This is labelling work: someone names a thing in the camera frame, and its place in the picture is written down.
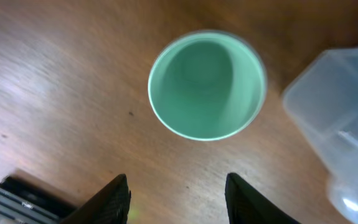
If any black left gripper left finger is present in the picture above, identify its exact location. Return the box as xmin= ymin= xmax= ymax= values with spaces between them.
xmin=60 ymin=174 xmax=131 ymax=224

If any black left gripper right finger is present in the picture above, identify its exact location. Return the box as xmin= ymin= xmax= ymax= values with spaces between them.
xmin=225 ymin=172 xmax=299 ymax=224

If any black ridged base block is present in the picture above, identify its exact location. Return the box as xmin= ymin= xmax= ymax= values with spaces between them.
xmin=0 ymin=176 xmax=77 ymax=224

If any mint green cup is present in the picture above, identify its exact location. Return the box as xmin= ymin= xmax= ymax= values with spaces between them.
xmin=148 ymin=30 xmax=268 ymax=141

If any clear plastic storage bin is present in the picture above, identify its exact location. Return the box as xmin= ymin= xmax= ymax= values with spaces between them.
xmin=283 ymin=46 xmax=358 ymax=223

